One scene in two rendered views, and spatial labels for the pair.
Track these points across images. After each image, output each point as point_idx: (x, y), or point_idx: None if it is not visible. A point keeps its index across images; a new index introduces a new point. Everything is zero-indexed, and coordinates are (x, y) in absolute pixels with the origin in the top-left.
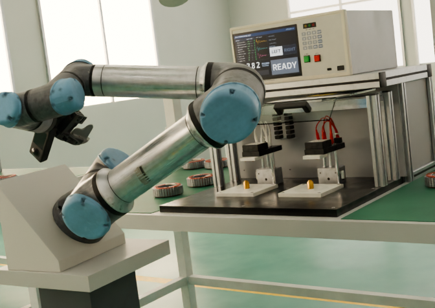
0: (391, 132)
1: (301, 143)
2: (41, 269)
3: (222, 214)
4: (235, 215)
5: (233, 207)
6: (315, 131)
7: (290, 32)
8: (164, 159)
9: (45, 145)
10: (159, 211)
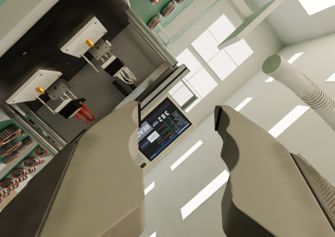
0: (52, 139)
1: (108, 80)
2: None
3: (29, 26)
4: (13, 41)
5: (26, 45)
6: (105, 95)
7: (151, 155)
8: None
9: None
10: None
